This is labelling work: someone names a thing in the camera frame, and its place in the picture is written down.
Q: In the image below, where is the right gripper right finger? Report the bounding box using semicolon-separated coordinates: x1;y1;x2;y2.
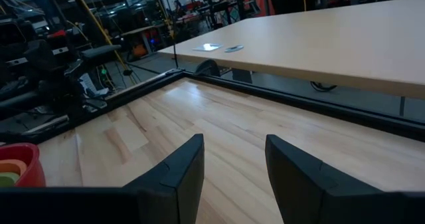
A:
265;134;425;224

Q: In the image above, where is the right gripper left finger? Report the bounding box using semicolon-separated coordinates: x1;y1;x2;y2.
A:
0;133;205;224

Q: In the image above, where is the large red plastic bowl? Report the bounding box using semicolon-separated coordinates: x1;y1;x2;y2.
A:
0;142;46;188

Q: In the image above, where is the orange plastic bowl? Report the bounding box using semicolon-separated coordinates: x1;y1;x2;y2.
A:
0;159;29;179

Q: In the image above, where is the green plastic bowl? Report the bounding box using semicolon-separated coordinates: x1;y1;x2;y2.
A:
0;171;21;188

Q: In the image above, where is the thin black stand pole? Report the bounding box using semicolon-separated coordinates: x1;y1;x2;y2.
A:
169;16;181;69

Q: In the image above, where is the light wooden neighbour table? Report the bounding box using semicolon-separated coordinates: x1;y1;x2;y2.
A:
158;0;425;100

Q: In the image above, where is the grey padded chair seat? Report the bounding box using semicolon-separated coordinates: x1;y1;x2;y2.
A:
80;44;122;61

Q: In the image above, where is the black table frame rail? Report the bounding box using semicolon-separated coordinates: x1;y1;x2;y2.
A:
183;70;425;142
0;68;185;145

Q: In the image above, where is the black cable loop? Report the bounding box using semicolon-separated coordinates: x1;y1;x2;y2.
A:
309;80;338;93

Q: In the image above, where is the yellow cable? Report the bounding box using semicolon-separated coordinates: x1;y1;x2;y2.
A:
70;0;137;86

